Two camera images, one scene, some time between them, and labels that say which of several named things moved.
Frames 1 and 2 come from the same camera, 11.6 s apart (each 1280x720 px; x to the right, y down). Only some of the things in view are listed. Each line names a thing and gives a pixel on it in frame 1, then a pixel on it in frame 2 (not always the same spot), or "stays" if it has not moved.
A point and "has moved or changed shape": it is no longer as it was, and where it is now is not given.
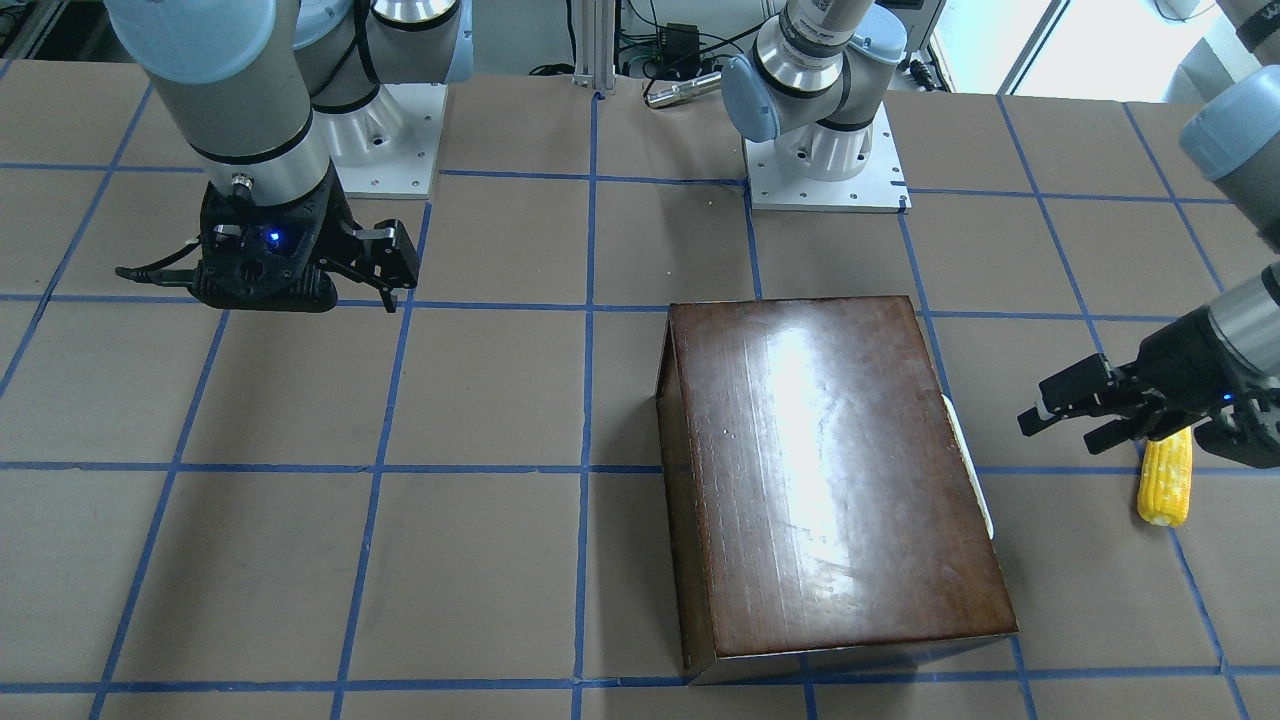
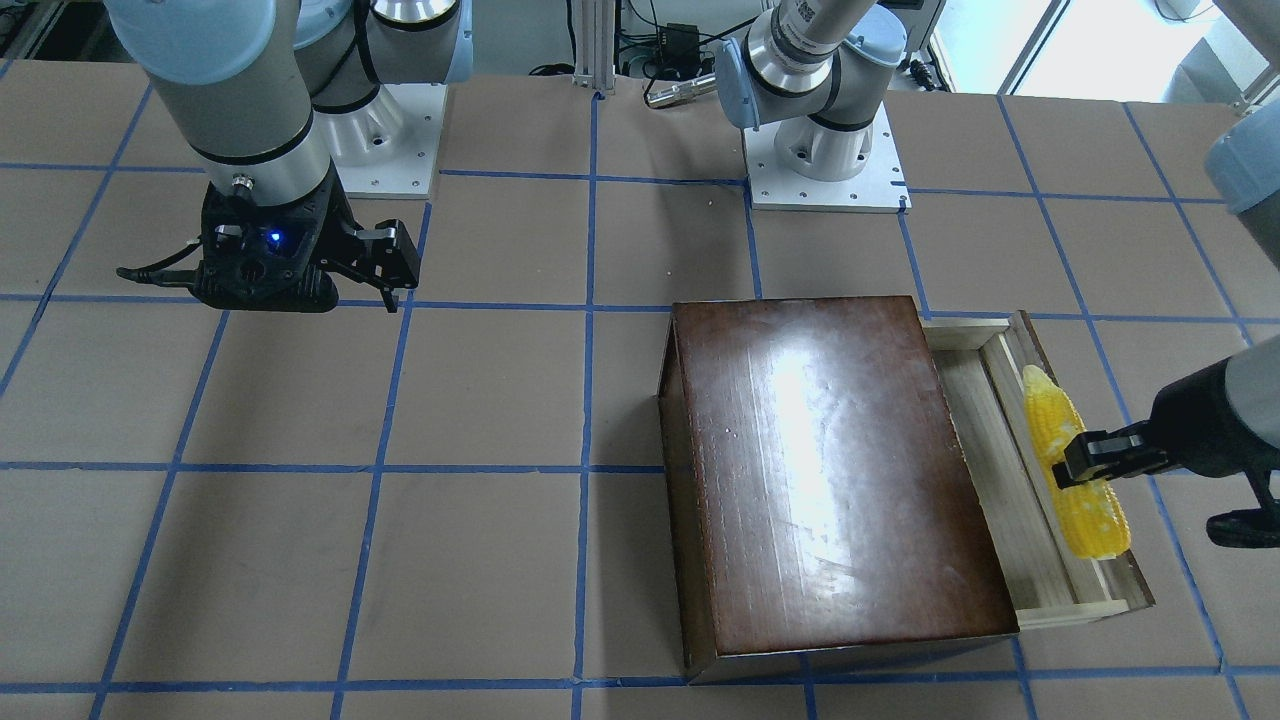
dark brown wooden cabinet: [817, 511] stays
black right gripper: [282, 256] stays
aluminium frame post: [594, 60] stays
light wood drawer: [971, 466] has moved or changed shape
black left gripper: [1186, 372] -> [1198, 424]
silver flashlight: [684, 90] stays
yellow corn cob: [1164, 493] -> [1095, 515]
